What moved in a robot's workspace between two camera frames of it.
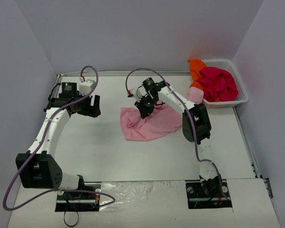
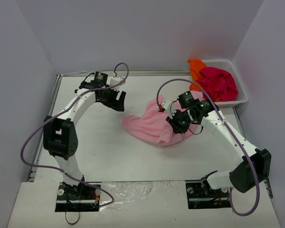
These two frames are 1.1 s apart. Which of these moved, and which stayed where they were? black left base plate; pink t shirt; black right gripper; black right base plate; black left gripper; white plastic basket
Moved: pink t shirt; black right gripper; black left gripper
Stayed: black left base plate; black right base plate; white plastic basket
